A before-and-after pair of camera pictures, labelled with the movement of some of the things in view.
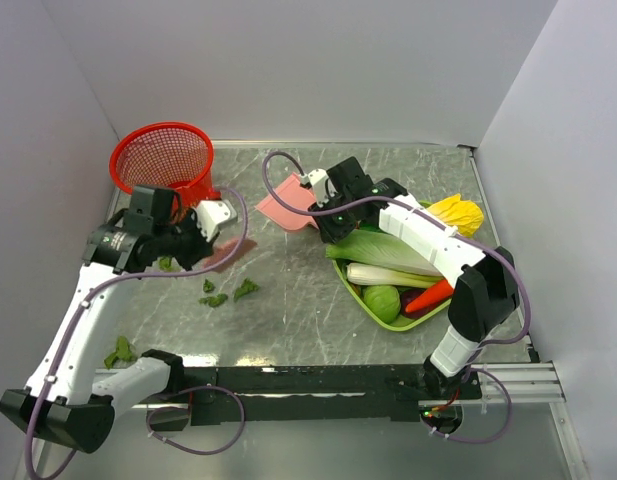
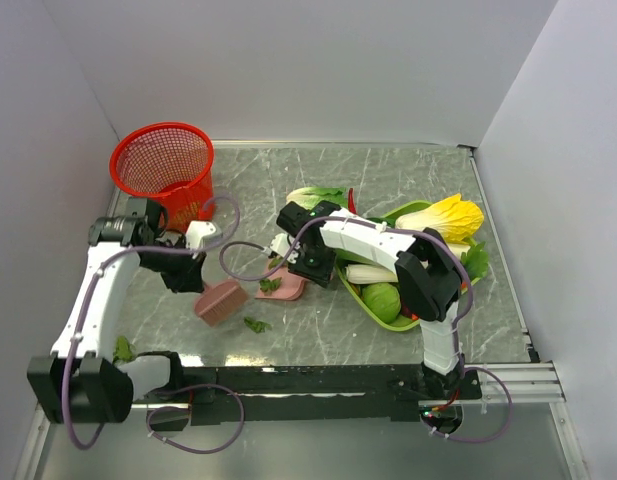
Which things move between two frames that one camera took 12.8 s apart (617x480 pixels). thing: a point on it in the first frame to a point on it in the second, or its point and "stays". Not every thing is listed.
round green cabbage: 384,301 stays
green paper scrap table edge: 123,351 stays
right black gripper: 331,233 to 321,275
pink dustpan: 295,195 to 290,288
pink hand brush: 223,249 to 219,301
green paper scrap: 214,301 to 268,286
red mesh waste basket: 167,155 stays
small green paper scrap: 208,286 to 275,262
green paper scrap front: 246,286 to 257,326
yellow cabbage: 466,216 stays
